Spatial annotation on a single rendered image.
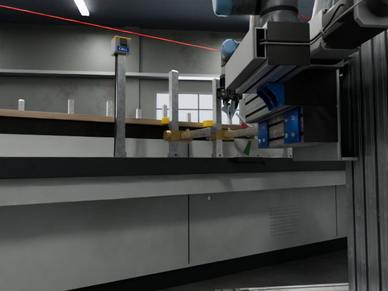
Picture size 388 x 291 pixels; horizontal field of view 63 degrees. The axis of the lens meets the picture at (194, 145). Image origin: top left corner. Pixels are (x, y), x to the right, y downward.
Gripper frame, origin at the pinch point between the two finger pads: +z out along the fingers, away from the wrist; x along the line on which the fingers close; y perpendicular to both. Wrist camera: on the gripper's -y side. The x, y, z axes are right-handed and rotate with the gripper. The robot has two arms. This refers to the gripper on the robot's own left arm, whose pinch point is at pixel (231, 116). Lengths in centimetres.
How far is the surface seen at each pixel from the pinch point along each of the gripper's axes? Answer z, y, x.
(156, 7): -258, -254, -326
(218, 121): 1.8, 1.1, -7.0
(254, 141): 11.6, -20.6, 1.6
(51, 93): -117, -167, -541
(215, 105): -6.5, 2.3, -7.9
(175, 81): -16.1, 24.3, -15.5
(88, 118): 2, 52, -45
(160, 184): 32.8, 30.2, -19.5
